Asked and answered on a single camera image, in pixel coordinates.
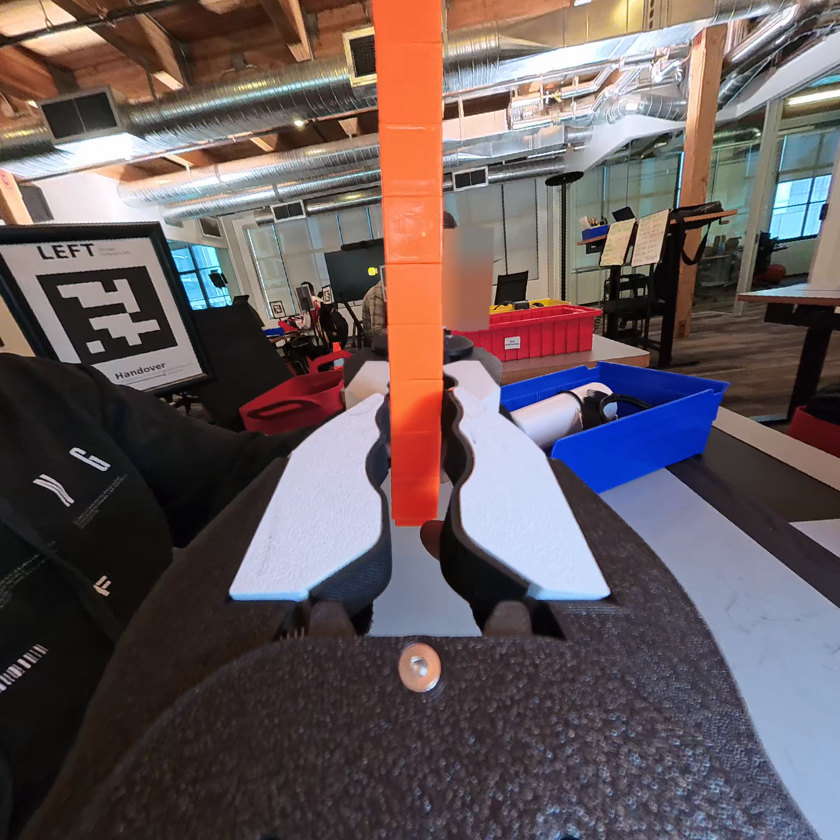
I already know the wooden support post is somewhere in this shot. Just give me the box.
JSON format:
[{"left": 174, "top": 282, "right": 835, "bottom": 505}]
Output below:
[{"left": 675, "top": 26, "right": 729, "bottom": 340}]

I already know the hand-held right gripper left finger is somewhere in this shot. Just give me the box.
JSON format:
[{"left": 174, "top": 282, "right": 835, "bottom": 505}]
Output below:
[{"left": 230, "top": 394, "right": 393, "bottom": 634}]

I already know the standing desk with paper sheets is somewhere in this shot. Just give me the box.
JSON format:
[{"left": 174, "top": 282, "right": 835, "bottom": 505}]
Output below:
[{"left": 577, "top": 202, "right": 740, "bottom": 370}]

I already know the black floor lamp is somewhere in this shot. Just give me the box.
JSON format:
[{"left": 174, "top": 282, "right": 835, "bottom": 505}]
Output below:
[{"left": 545, "top": 171, "right": 586, "bottom": 304}]

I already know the red storage tote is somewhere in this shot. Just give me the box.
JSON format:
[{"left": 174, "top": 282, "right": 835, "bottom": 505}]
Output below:
[{"left": 453, "top": 303, "right": 603, "bottom": 363}]

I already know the ceiling vent grille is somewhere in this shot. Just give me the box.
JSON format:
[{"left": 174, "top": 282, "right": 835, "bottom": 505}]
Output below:
[
  {"left": 37, "top": 87, "right": 127, "bottom": 143},
  {"left": 341, "top": 26, "right": 379, "bottom": 88}
]

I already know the black backpack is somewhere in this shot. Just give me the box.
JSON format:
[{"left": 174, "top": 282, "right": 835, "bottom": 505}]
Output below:
[{"left": 282, "top": 302, "right": 350, "bottom": 376}]

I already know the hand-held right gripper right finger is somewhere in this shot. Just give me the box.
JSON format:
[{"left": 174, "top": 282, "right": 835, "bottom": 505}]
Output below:
[{"left": 440, "top": 386, "right": 613, "bottom": 636}]

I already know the wooden office desk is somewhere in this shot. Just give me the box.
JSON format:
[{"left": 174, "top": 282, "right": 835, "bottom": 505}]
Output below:
[{"left": 737, "top": 284, "right": 840, "bottom": 421}]

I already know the white paper roll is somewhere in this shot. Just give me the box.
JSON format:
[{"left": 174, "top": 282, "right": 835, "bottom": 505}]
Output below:
[{"left": 511, "top": 382, "right": 619, "bottom": 452}]

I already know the silver air duct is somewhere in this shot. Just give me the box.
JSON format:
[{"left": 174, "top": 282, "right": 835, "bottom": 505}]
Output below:
[{"left": 0, "top": 0, "right": 798, "bottom": 225}]

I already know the red tote bag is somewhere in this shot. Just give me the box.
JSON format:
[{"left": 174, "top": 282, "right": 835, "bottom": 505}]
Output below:
[{"left": 786, "top": 405, "right": 840, "bottom": 458}]

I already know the grey side table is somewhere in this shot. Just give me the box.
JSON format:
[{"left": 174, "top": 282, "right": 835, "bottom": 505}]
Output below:
[{"left": 499, "top": 335, "right": 652, "bottom": 386}]

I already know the blue plastic bin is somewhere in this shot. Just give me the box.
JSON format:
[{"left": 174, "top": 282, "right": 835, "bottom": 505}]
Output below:
[{"left": 500, "top": 361, "right": 731, "bottom": 495}]

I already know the black wall screen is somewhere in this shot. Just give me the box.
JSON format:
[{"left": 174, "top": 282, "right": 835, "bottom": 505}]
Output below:
[{"left": 325, "top": 239, "right": 388, "bottom": 301}]

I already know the fiducial marker sign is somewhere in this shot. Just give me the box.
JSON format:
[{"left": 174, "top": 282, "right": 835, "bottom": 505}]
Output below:
[{"left": 0, "top": 222, "right": 215, "bottom": 396}]

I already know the person's dark clothing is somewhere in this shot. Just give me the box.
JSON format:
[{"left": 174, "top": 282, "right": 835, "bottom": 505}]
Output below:
[{"left": 0, "top": 353, "right": 178, "bottom": 840}]

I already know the black cable coil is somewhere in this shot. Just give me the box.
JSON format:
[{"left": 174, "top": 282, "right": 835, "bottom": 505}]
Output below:
[{"left": 577, "top": 389, "right": 652, "bottom": 429}]

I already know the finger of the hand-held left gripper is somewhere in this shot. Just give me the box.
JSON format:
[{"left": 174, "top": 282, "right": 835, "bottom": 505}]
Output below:
[
  {"left": 343, "top": 360, "right": 392, "bottom": 411},
  {"left": 442, "top": 360, "right": 504, "bottom": 422}
]

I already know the orange tool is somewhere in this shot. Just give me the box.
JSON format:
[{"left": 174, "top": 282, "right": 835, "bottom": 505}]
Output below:
[{"left": 372, "top": 0, "right": 448, "bottom": 527}]

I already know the red tub with handles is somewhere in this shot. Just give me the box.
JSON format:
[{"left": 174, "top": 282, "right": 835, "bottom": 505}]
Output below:
[{"left": 238, "top": 351, "right": 353, "bottom": 436}]

